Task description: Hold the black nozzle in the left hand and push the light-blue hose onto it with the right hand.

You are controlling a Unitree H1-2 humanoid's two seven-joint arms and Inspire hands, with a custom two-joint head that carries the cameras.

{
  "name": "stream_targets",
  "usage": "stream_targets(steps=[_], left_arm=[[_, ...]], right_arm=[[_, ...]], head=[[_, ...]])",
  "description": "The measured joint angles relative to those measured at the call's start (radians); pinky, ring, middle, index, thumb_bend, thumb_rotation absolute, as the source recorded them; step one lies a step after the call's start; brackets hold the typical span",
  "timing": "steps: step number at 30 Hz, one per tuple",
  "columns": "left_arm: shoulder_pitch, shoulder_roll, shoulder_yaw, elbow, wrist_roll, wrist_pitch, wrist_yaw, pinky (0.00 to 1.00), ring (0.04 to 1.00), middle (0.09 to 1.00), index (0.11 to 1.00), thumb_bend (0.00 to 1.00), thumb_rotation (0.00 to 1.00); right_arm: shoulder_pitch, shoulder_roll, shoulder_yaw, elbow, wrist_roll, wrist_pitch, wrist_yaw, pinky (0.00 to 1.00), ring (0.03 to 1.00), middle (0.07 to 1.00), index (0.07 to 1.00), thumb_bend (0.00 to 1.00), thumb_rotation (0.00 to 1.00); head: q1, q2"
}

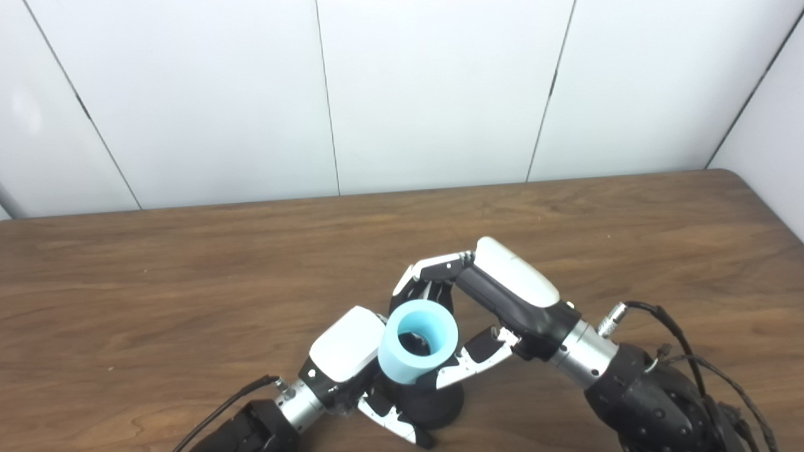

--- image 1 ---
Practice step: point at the black flared nozzle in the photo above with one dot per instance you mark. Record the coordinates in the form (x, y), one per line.
(433, 405)

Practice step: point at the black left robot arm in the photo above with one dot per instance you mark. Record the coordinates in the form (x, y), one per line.
(257, 427)

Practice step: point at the white and black right hand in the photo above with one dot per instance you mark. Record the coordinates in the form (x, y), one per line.
(515, 282)

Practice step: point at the white and black left hand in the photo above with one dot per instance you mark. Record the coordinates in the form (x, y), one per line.
(345, 345)

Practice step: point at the grey wall corner post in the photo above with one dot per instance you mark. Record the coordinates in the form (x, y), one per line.
(11, 202)

